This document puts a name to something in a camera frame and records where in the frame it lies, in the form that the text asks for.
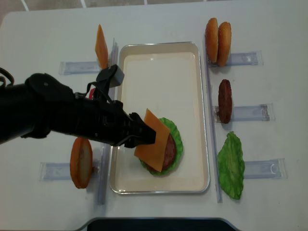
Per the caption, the red tomato slice in rack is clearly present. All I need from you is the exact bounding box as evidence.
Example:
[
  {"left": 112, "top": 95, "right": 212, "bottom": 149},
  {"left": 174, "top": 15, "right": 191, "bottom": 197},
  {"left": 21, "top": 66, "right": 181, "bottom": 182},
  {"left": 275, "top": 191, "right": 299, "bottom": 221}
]
[{"left": 89, "top": 88, "right": 96, "bottom": 100}]

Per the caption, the clear lettuce rack track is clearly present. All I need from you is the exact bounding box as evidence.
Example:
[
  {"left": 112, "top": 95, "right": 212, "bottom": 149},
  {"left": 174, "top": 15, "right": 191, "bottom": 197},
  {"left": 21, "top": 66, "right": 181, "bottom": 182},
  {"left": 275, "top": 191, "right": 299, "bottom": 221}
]
[{"left": 244, "top": 158, "right": 288, "bottom": 179}]

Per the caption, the orange cheese slice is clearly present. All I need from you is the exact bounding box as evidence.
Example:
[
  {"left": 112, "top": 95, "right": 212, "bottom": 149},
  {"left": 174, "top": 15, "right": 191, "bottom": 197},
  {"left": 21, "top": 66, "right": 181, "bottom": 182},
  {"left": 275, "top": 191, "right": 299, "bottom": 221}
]
[
  {"left": 134, "top": 109, "right": 170, "bottom": 172},
  {"left": 95, "top": 24, "right": 108, "bottom": 69}
]

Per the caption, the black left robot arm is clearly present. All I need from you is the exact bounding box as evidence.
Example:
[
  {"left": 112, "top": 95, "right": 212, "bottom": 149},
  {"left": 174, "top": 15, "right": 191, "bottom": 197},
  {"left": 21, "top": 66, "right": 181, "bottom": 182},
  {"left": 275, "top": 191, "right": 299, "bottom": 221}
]
[{"left": 0, "top": 65, "right": 156, "bottom": 148}]

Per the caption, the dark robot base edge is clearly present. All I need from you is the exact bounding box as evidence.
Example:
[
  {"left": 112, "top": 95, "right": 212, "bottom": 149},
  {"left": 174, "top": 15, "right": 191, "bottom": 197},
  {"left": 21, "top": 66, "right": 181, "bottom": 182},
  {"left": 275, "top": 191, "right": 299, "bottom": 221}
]
[{"left": 78, "top": 218, "right": 238, "bottom": 231}]

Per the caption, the clear bun slice rack track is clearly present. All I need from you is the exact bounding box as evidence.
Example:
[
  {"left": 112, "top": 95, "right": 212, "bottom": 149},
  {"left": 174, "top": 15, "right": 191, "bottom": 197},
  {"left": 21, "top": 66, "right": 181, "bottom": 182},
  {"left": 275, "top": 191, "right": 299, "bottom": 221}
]
[{"left": 39, "top": 161, "right": 101, "bottom": 181}]

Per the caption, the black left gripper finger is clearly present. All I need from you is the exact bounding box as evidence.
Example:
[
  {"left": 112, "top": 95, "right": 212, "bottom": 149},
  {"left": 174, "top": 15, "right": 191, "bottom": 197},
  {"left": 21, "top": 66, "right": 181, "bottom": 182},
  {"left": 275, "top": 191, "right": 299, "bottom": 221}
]
[{"left": 124, "top": 112, "right": 156, "bottom": 148}]

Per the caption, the clear right long rail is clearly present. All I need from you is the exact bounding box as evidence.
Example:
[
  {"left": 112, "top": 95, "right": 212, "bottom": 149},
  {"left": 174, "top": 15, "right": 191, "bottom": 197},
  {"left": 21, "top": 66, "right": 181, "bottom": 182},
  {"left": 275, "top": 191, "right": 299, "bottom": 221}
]
[{"left": 203, "top": 34, "right": 222, "bottom": 203}]

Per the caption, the white rectangular metal tray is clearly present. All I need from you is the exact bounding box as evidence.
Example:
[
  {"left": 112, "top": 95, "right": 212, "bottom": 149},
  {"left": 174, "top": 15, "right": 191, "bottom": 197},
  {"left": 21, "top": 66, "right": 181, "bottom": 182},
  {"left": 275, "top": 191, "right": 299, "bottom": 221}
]
[{"left": 109, "top": 42, "right": 210, "bottom": 194}]

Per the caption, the clear cheese rack track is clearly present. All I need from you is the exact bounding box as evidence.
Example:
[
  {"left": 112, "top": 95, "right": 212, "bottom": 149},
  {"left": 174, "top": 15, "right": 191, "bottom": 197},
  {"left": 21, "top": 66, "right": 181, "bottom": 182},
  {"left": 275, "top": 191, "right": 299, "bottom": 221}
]
[{"left": 59, "top": 61, "right": 101, "bottom": 75}]

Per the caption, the green lettuce leaf in rack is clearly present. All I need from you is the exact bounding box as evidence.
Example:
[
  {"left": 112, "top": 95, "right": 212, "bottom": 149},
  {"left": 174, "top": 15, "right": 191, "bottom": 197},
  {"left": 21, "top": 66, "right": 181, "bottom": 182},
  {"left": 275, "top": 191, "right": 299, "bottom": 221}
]
[{"left": 218, "top": 131, "right": 245, "bottom": 200}]

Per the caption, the green lettuce leaf on stack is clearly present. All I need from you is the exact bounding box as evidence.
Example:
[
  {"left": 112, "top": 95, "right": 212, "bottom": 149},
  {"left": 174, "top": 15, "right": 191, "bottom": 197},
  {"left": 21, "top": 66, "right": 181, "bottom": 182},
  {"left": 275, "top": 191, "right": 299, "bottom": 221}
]
[{"left": 140, "top": 117, "right": 184, "bottom": 170}]

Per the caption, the orange cheese slice in rack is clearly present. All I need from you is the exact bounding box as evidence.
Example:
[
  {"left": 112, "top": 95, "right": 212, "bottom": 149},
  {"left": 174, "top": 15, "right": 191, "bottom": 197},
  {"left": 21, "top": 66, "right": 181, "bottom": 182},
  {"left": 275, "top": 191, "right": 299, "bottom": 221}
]
[{"left": 95, "top": 24, "right": 108, "bottom": 69}]

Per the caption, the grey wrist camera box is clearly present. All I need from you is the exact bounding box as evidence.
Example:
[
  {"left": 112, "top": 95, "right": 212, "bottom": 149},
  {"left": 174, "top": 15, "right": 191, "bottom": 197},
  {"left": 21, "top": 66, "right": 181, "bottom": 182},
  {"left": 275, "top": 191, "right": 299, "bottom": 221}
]
[{"left": 110, "top": 64, "right": 125, "bottom": 88}]

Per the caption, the clear bun top rack track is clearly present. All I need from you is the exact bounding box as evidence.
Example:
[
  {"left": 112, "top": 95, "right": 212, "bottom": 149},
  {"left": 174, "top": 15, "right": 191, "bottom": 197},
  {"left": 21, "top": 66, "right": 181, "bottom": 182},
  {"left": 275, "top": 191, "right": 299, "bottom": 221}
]
[{"left": 208, "top": 50, "right": 263, "bottom": 68}]

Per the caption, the brown bun slice in rack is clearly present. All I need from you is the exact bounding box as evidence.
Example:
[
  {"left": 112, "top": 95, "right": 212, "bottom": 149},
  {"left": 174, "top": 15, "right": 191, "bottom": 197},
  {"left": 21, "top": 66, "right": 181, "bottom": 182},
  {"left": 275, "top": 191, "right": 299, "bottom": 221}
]
[{"left": 70, "top": 137, "right": 93, "bottom": 189}]

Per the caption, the brown meat patty in rack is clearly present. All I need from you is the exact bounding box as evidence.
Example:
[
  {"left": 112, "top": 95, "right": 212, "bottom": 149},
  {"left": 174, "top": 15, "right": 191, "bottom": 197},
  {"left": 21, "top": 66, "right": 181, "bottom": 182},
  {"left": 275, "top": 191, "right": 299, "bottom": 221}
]
[{"left": 218, "top": 79, "right": 232, "bottom": 124}]

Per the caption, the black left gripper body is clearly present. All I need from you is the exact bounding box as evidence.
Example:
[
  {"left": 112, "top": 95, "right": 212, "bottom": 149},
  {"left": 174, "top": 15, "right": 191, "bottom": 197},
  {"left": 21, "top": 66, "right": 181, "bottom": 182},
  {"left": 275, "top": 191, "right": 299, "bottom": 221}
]
[{"left": 69, "top": 99, "right": 133, "bottom": 146}]

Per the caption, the golden bun top far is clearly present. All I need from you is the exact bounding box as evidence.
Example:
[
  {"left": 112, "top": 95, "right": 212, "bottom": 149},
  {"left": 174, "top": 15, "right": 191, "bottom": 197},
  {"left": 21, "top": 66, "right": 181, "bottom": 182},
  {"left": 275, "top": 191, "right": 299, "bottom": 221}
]
[{"left": 205, "top": 18, "right": 218, "bottom": 63}]

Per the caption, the brown meat patty on stack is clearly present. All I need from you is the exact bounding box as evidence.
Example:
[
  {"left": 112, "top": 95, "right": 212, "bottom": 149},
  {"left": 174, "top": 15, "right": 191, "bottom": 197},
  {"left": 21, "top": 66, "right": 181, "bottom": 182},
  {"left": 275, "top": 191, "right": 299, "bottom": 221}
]
[{"left": 145, "top": 134, "right": 178, "bottom": 176}]

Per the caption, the clear patty rack track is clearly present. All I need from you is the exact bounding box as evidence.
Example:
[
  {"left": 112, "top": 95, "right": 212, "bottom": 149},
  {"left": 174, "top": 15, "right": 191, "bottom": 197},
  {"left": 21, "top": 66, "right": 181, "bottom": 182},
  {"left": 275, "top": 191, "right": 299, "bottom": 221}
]
[{"left": 213, "top": 103, "right": 275, "bottom": 123}]

